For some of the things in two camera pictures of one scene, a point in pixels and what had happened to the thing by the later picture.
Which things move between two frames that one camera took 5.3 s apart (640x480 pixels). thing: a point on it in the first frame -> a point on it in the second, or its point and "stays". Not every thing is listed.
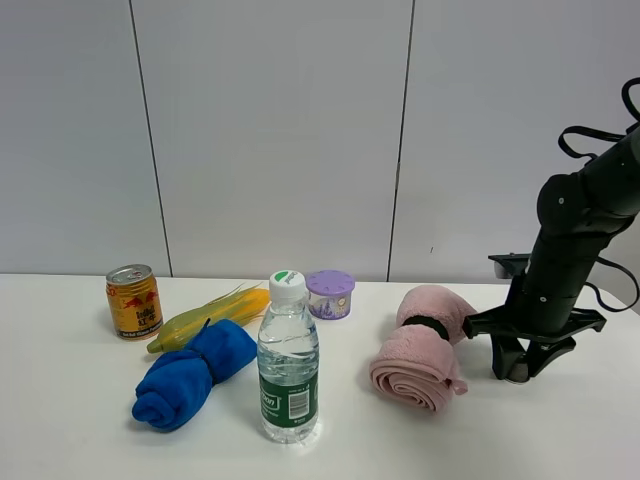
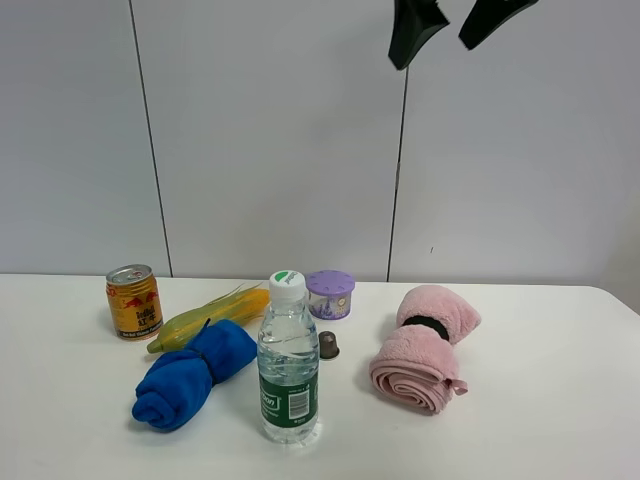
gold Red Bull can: (136, 303) stays
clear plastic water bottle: (288, 361) stays
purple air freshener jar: (330, 294) stays
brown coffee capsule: (520, 372) -> (328, 345)
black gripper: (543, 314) -> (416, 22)
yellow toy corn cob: (238, 306) stays
